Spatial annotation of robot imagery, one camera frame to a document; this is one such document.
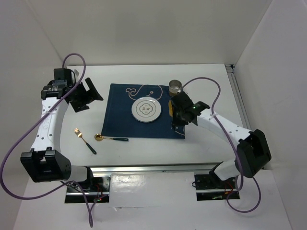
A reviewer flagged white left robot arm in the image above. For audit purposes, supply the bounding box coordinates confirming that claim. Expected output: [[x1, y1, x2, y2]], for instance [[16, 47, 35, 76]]
[[20, 78, 103, 191]]

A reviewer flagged dark blue embroidered cloth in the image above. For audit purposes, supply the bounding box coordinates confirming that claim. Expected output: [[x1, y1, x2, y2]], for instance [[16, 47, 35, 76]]
[[101, 83, 185, 139]]

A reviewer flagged aluminium frame rail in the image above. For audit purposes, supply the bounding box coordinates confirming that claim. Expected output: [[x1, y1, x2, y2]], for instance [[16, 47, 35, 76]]
[[89, 162, 217, 174], [225, 64, 251, 130]]

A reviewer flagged aluminium frame rail right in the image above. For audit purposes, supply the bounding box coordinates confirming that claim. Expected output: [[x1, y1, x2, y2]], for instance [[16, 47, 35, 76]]
[[225, 64, 251, 130]]

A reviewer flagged gold knife black handle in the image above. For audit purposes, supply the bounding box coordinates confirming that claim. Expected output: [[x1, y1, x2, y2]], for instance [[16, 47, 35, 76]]
[[168, 101, 173, 117]]

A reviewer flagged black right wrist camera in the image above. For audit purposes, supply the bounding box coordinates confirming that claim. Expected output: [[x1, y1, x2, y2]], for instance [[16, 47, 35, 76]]
[[171, 92, 194, 109]]

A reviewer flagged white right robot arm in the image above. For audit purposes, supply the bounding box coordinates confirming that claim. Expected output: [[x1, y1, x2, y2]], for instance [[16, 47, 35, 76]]
[[169, 100, 272, 188]]

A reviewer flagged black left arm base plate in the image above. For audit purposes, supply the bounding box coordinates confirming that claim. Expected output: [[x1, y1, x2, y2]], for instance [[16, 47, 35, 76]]
[[64, 174, 111, 204]]

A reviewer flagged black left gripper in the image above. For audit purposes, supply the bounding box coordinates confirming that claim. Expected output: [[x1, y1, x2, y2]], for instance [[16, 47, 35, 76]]
[[69, 78, 103, 113]]

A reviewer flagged gold fork black handle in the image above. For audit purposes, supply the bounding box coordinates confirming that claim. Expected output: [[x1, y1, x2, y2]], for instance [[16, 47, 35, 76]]
[[74, 128, 97, 155]]

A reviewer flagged white round dinner plate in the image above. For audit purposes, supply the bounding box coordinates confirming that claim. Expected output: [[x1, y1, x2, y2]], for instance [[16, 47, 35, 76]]
[[131, 97, 162, 123]]

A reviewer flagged aluminium frame rail front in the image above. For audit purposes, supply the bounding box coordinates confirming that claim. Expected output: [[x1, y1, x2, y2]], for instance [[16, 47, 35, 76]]
[[89, 162, 217, 174]]

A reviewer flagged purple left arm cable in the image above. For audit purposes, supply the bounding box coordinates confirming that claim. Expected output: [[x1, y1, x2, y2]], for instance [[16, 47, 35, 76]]
[[0, 53, 96, 228]]

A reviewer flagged gold spoon black handle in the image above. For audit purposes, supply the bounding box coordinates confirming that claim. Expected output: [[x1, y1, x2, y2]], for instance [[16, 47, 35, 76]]
[[94, 134, 129, 141]]

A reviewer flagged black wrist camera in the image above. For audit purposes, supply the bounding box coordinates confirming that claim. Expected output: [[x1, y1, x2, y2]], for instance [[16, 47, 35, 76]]
[[171, 92, 194, 109], [53, 68, 76, 86]]

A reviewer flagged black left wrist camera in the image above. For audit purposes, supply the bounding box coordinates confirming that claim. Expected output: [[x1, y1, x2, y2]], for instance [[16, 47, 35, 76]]
[[53, 68, 76, 86]]

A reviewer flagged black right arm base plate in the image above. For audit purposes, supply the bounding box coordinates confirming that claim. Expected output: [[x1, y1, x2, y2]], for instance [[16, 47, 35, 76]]
[[191, 174, 240, 201]]

